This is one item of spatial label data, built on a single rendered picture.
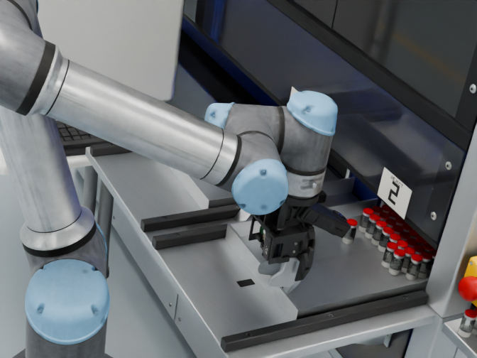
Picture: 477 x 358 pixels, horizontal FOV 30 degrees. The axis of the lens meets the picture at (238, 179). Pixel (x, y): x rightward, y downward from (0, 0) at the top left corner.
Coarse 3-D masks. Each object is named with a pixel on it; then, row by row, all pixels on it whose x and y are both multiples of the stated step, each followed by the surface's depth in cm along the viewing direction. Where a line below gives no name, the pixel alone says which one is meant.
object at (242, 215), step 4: (240, 212) 171; (244, 212) 170; (236, 216) 172; (240, 216) 171; (244, 216) 170; (248, 216) 169; (224, 220) 171; (228, 220) 171; (232, 220) 171; (236, 220) 171; (240, 220) 170; (244, 220) 170; (200, 224) 168; (204, 224) 169; (208, 224) 169; (212, 224) 169; (216, 224) 169; (188, 228) 167; (192, 228) 167; (196, 228) 167
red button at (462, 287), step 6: (468, 276) 143; (474, 276) 143; (462, 282) 143; (468, 282) 142; (474, 282) 141; (462, 288) 143; (468, 288) 141; (474, 288) 141; (462, 294) 143; (468, 294) 142; (474, 294) 141; (468, 300) 142; (474, 300) 143
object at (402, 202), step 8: (384, 168) 163; (384, 176) 163; (392, 176) 161; (384, 184) 163; (392, 184) 161; (400, 184) 159; (384, 192) 164; (400, 192) 159; (408, 192) 157; (384, 200) 164; (400, 200) 160; (408, 200) 158; (392, 208) 162; (400, 208) 160; (400, 216) 160
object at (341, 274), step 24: (360, 216) 179; (240, 240) 160; (336, 240) 170; (360, 240) 171; (312, 264) 162; (336, 264) 163; (360, 264) 164; (312, 288) 156; (336, 288) 157; (360, 288) 158; (384, 288) 159; (408, 288) 156; (288, 312) 148; (312, 312) 147
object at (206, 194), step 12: (180, 180) 181; (192, 180) 176; (324, 180) 189; (336, 180) 183; (348, 180) 185; (192, 192) 176; (204, 192) 172; (216, 192) 179; (228, 192) 180; (336, 192) 185; (204, 204) 172; (216, 204) 171; (228, 204) 173
